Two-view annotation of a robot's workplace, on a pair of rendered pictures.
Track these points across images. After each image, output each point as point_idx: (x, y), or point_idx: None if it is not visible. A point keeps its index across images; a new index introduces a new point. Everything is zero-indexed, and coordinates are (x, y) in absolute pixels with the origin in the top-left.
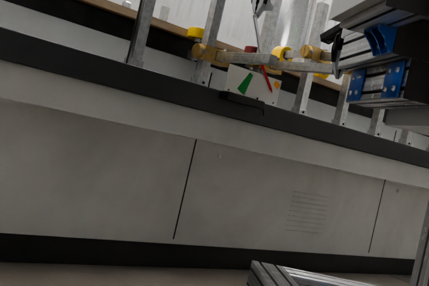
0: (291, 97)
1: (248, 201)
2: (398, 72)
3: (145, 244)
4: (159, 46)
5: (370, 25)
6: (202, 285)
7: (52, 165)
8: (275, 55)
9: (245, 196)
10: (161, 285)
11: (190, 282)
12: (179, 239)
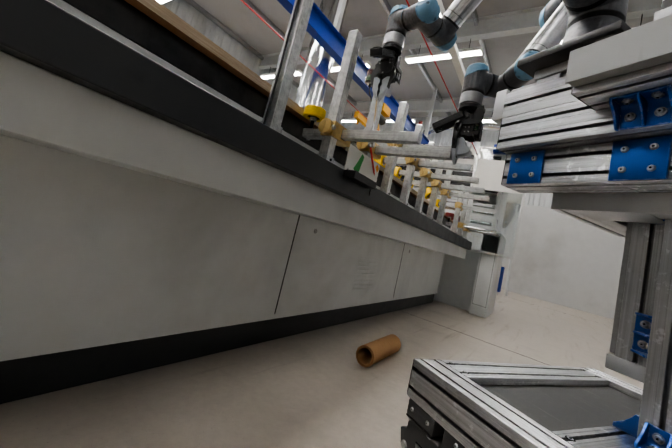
0: None
1: (331, 269)
2: (658, 149)
3: (248, 324)
4: None
5: (642, 88)
6: (308, 361)
7: (152, 250)
8: None
9: (329, 265)
10: (276, 374)
11: (296, 359)
12: (279, 313)
